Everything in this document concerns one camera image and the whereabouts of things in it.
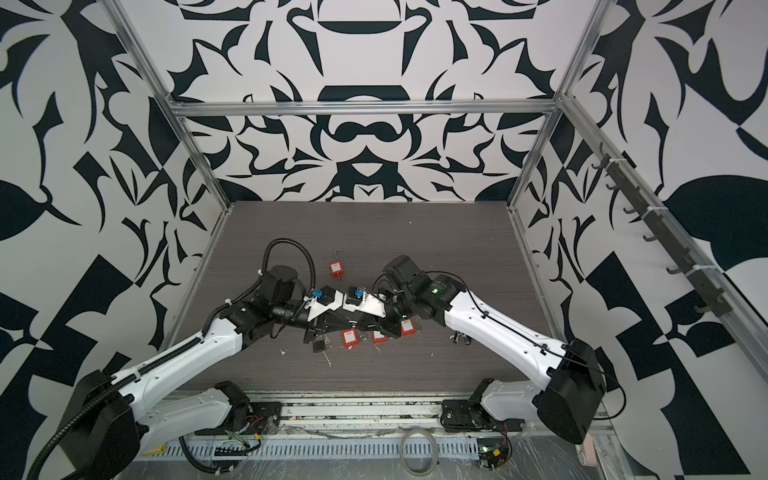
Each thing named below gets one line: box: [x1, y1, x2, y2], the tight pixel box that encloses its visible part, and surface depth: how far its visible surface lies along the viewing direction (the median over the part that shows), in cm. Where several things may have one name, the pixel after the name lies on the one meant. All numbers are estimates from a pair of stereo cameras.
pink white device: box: [575, 432, 598, 467], surface depth 69 cm
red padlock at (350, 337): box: [342, 328, 359, 347], surface depth 87 cm
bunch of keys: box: [449, 330, 472, 346], surface depth 87 cm
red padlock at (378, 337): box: [371, 331, 388, 344], surface depth 88 cm
